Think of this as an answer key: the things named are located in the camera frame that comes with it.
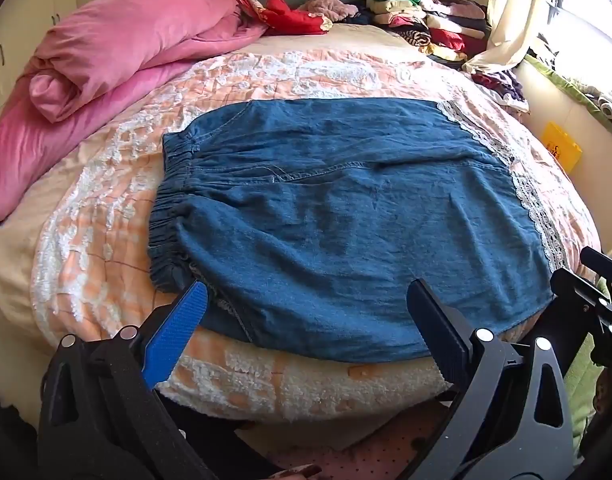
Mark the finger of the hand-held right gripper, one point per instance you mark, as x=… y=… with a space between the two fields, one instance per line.
x=603 y=262
x=576 y=292

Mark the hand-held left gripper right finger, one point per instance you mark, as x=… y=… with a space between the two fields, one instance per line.
x=448 y=342

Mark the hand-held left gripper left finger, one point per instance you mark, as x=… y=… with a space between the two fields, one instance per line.
x=178 y=330

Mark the light green cloth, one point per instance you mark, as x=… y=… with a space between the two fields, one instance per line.
x=583 y=395

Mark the pink dotted mat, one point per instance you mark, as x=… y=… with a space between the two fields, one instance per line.
x=386 y=450

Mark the yellow box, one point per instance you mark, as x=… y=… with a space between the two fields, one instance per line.
x=561 y=145

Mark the orange white patterned blanket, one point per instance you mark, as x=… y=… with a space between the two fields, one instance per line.
x=110 y=185

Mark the green windowsill cloth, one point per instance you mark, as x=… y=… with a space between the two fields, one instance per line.
x=581 y=90

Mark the beige bed sheet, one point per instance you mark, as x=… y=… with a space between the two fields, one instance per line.
x=8 y=270

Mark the purple clothes heap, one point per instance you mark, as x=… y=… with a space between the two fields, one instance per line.
x=503 y=87

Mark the dark cloth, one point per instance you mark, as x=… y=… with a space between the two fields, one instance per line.
x=5 y=435

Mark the window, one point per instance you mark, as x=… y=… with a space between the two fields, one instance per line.
x=593 y=15

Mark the cream curtain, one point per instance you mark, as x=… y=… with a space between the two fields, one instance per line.
x=516 y=10

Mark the pink duvet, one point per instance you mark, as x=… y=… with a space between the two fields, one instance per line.
x=110 y=45

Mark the pile of folded clothes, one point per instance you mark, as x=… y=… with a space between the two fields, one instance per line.
x=436 y=20

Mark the red cloth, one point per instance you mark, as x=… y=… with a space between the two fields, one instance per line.
x=288 y=19

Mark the white wardrobe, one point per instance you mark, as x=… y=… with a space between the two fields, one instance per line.
x=15 y=25

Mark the pink fluffy garment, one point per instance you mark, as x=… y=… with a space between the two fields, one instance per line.
x=328 y=6

